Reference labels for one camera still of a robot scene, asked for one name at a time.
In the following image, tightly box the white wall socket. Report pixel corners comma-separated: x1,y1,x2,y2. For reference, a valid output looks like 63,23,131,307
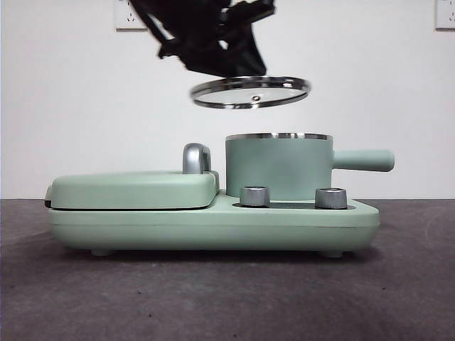
435,0,455,31
114,0,149,31

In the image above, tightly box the mint green pot with handle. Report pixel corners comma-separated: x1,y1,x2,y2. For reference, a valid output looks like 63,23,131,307
225,133,395,199

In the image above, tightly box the mint green breakfast machine base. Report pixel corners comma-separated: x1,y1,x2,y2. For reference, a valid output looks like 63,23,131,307
47,189,380,257

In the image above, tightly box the glass lid with green knob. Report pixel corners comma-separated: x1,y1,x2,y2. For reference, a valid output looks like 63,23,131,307
189,74,312,110

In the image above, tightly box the silver control knob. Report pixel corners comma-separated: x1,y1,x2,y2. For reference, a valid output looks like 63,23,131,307
315,188,348,210
240,185,270,207

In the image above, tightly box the mint green griddle cover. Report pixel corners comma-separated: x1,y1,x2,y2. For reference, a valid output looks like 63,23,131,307
45,170,221,210

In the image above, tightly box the silver griddle cover handle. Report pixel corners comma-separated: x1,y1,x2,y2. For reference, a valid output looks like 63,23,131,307
182,143,213,175

